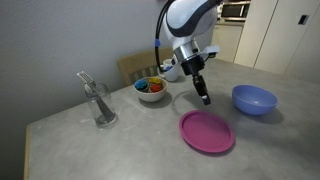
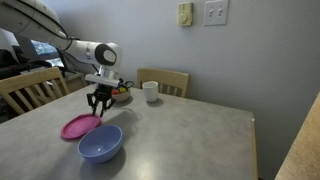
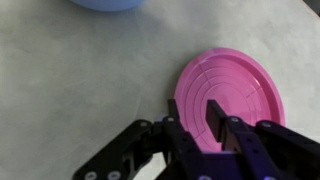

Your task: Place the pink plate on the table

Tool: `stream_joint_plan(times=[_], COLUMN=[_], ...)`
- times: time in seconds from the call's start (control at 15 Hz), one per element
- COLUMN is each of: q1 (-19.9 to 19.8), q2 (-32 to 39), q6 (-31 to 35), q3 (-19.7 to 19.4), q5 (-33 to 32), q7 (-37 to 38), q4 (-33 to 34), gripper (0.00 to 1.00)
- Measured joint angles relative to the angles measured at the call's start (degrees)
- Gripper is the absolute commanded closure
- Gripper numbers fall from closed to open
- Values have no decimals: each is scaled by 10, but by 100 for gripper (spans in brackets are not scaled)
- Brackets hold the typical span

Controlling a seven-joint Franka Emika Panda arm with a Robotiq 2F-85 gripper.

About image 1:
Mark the orange toy cupcake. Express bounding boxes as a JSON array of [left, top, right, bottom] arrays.
[[148, 83, 164, 94]]

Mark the white ceramic bowl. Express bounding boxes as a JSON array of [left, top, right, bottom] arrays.
[[133, 76, 169, 103]]

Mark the white kitchen counter cabinet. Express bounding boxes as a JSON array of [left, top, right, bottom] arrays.
[[210, 20, 245, 64]]

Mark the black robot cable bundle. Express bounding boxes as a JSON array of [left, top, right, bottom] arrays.
[[154, 0, 175, 73]]

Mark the white tall cabinet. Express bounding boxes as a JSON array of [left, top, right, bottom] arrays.
[[233, 0, 320, 84]]

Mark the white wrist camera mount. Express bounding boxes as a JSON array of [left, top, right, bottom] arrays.
[[199, 45, 221, 60]]

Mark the steel microwave oven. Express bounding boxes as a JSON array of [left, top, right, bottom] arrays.
[[220, 0, 252, 22]]

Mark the blue plastic bowl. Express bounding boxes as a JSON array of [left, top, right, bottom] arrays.
[[231, 84, 279, 116]]

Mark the blue toy cupcake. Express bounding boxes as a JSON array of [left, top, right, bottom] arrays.
[[134, 78, 150, 92]]

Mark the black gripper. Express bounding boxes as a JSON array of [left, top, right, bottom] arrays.
[[180, 54, 212, 106]]

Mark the clear glass with utensil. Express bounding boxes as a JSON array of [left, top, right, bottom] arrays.
[[76, 70, 115, 123]]

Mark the wooden chair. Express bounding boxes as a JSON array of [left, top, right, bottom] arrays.
[[116, 47, 176, 87]]

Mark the pink plastic plate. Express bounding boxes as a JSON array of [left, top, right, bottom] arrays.
[[178, 110, 236, 154]]

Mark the clear glass jar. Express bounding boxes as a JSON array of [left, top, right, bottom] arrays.
[[84, 83, 118, 128]]

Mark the white ceramic mug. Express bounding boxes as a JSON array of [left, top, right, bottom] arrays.
[[157, 58, 181, 83]]

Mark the yellow toy cupcake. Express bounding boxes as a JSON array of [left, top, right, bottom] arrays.
[[148, 77, 164, 86]]

